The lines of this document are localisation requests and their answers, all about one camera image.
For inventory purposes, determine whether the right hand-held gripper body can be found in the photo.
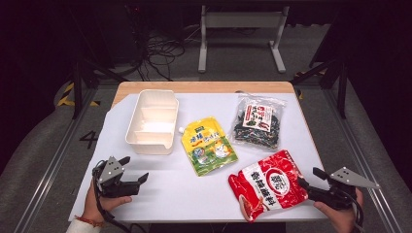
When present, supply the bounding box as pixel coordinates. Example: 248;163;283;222
307;166;381;211

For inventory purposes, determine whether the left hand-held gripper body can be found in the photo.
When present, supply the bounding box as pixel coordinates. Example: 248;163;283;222
92;155;141;199

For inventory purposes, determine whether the red white snack bag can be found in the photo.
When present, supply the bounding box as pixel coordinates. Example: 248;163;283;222
227;149;309;223

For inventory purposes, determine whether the cream plastic divided container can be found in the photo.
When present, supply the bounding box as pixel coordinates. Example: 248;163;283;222
124;89;180;155

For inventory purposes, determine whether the clear bag of dried seaweed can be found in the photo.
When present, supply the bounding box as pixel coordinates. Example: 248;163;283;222
230;93;288;151

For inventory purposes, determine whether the yellow green spout pouch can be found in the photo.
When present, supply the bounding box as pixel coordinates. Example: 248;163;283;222
178;116;239;178

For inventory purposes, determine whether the person's right hand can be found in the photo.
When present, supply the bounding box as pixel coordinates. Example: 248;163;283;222
313;188;364;233

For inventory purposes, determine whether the person's left hand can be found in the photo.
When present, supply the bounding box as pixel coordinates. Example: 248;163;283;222
81;181;133;224

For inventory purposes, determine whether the white table mat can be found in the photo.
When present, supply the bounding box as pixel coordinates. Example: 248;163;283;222
68;92;331;223

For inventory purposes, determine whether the yellow black hazard tape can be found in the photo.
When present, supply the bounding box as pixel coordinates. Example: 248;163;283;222
56;82;101;108

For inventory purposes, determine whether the black metal stand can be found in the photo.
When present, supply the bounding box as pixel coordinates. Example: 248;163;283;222
69;48;128;120
290;56;350;119

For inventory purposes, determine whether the black computer tower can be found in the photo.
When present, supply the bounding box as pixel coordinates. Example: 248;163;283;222
105;3;145;67

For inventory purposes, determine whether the grey metal stand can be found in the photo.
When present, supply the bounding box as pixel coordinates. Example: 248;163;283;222
197;4;291;74

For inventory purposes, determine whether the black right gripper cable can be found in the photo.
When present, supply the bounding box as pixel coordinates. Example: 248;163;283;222
339;187;365;228

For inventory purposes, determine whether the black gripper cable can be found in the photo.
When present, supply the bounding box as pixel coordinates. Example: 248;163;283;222
91;160;149;233
339;187;365;228

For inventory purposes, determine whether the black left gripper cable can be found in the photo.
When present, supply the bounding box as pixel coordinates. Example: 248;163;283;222
91;160;149;233

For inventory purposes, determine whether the aluminium floor rail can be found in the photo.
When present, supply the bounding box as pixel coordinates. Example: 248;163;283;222
324;86;403;233
13;86;98;233

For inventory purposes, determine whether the red bead bracelet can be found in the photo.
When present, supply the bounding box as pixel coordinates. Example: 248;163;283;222
74;215;105;228

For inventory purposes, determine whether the tangle of black floor cables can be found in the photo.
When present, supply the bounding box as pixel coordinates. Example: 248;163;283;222
135;30;189;82

